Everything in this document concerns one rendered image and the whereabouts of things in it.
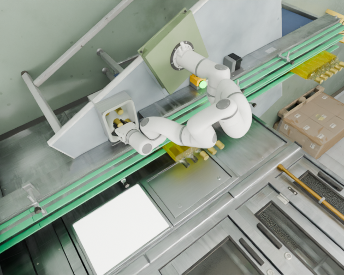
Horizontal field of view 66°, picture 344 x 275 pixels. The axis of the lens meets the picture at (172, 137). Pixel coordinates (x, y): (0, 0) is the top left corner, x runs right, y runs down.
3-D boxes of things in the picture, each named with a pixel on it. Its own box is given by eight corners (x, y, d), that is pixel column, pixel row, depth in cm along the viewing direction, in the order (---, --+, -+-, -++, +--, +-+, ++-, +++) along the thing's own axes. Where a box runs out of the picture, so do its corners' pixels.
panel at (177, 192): (70, 226, 140) (98, 284, 122) (68, 224, 138) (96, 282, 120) (201, 144, 172) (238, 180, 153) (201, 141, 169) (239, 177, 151)
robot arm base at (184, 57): (167, 51, 128) (187, 63, 119) (185, 34, 129) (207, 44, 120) (177, 72, 141) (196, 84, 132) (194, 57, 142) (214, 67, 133)
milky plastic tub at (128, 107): (105, 134, 146) (112, 144, 141) (93, 104, 129) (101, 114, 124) (131, 120, 152) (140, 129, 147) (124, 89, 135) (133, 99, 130)
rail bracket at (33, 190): (29, 190, 134) (43, 225, 122) (12, 172, 121) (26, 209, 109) (38, 185, 135) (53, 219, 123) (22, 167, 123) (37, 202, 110)
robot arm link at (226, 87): (248, 91, 105) (239, 123, 116) (227, 63, 122) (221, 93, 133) (225, 93, 103) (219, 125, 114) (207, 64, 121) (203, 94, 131)
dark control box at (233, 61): (221, 67, 174) (231, 73, 169) (223, 56, 167) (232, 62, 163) (231, 62, 176) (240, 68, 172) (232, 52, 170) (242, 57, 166)
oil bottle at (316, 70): (289, 65, 201) (322, 83, 186) (291, 59, 197) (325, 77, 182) (294, 62, 203) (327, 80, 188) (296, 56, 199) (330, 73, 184)
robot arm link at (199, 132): (201, 119, 116) (187, 95, 106) (248, 121, 103) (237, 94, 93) (187, 150, 108) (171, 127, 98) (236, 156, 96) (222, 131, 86)
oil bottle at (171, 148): (157, 142, 159) (178, 166, 147) (156, 136, 154) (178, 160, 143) (165, 137, 161) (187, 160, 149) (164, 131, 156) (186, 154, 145)
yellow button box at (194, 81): (189, 84, 164) (196, 90, 160) (189, 74, 158) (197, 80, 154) (197, 79, 166) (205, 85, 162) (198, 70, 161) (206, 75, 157)
